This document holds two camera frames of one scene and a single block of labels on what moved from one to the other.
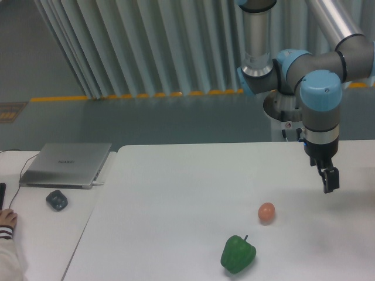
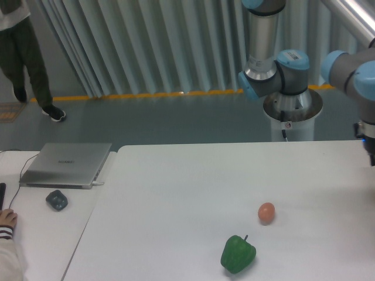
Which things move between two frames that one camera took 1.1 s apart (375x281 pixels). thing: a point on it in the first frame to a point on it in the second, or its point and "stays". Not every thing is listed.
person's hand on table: [8, 218] stays
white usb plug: [95, 183] stays
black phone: [3, 189] stays
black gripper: [320, 155] to [370, 149]
